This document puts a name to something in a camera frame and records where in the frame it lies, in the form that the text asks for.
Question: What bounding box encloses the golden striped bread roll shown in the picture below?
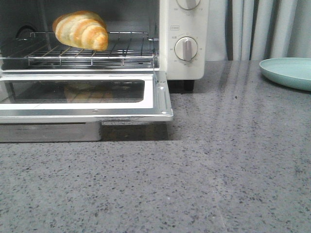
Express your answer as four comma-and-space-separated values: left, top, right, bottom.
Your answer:
52, 11, 108, 51

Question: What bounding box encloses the glass oven door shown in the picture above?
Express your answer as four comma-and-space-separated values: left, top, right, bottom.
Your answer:
0, 70, 173, 143

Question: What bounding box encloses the lower white oven knob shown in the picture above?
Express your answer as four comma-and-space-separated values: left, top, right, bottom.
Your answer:
174, 36, 198, 62

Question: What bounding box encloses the white oven knob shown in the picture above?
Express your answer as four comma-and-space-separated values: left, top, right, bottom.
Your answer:
176, 0, 200, 10
174, 36, 198, 62

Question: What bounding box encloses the white Toshiba toaster oven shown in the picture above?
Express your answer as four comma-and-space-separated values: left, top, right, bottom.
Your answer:
0, 0, 209, 90

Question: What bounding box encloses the upper white oven knob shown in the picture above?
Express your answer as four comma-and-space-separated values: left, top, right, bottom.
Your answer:
176, 0, 200, 10

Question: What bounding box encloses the grey white curtain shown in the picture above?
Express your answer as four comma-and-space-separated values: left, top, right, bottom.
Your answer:
206, 0, 311, 61

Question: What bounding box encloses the light green plate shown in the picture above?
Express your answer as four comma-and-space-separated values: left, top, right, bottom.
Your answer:
259, 57, 311, 91

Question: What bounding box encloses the metal wire oven rack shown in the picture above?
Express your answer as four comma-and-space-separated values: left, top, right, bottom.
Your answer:
0, 32, 159, 70

